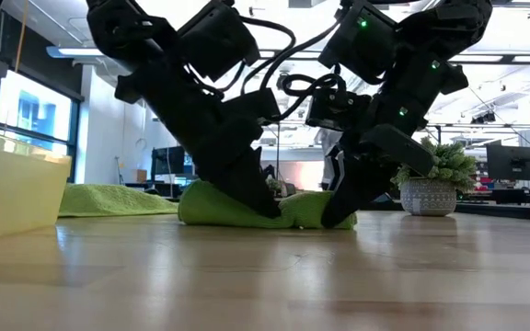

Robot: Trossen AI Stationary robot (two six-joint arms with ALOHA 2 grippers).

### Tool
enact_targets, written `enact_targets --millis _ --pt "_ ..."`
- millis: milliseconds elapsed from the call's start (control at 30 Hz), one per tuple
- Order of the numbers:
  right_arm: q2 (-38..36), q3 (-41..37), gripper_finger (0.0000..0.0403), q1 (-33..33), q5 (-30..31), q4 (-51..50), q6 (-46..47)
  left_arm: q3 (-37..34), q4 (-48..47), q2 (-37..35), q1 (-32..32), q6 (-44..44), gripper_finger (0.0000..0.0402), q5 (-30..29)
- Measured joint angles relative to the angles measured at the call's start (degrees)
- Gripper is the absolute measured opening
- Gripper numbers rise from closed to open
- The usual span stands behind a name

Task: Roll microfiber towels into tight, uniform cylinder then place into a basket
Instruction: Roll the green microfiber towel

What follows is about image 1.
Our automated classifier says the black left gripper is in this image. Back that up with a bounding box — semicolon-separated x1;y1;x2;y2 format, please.
167;94;282;220

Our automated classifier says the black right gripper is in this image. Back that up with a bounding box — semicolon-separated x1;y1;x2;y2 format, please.
320;86;436;230

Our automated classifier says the green microfiber towel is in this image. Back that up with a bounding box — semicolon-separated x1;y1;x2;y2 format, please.
57;183;179;218
177;179;358;231

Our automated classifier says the yellow translucent plastic basket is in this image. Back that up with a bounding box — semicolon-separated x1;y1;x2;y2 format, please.
0;126;73;244

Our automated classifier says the small background potted plant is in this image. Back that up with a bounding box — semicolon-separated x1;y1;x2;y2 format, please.
267;177;285;197

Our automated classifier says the artificial green potted plant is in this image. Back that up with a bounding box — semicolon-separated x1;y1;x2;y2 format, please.
391;136;478;217

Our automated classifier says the black computer monitor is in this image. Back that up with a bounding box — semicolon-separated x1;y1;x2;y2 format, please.
151;145;187;177
485;144;530;182

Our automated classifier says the black ceiling track light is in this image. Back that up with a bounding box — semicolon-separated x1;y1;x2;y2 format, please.
470;111;497;125

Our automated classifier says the long ceiling light strip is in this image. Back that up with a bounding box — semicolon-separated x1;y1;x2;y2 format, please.
46;45;530;64

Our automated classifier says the black framed window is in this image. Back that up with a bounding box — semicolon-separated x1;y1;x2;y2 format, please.
0;68;82;197

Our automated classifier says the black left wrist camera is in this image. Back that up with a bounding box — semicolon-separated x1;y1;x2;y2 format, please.
225;88;282;126

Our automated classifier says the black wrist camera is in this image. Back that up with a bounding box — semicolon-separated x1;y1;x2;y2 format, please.
225;88;282;126
305;88;373;132

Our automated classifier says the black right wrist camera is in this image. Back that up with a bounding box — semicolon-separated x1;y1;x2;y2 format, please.
305;88;373;132

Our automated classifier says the black metal table frame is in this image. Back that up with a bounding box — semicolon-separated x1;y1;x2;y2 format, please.
62;195;530;224

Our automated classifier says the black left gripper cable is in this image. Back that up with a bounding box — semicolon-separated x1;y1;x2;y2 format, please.
186;16;297;100

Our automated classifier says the yellow cable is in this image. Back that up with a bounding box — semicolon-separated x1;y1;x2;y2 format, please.
14;0;30;74

